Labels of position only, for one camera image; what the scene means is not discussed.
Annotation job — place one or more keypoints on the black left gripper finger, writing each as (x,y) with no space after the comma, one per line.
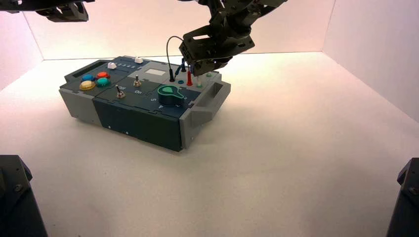
(55,14)
(78,13)

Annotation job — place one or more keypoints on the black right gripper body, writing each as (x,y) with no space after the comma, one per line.
(219,44)

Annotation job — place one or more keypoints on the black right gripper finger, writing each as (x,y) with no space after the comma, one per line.
(203,68)
(222,62)

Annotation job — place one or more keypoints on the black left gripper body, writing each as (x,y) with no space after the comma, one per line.
(23,4)

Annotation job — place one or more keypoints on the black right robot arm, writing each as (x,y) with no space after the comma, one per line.
(262,6)

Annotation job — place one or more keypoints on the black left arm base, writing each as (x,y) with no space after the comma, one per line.
(16,202)

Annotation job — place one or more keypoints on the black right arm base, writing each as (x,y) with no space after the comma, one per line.
(406,202)

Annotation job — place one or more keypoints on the green rotary knob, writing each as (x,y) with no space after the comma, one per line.
(169,95)

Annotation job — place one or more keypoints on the small white display window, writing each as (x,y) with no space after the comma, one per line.
(155,72)

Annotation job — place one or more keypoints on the white slider knob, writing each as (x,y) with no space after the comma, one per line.
(111,65)
(138,60)

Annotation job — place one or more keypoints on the blue push button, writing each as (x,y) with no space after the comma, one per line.
(87,78)

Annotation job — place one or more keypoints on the red push button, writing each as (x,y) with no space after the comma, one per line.
(102,75)

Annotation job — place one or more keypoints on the yellow push button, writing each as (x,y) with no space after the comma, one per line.
(87,85)

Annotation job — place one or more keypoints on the teal push button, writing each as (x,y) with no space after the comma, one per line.
(102,82)

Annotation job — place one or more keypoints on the grey and dark blue task box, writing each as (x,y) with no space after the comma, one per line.
(140,121)

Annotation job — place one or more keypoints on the metal toggle switch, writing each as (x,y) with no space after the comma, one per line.
(120,94)
(137,81)

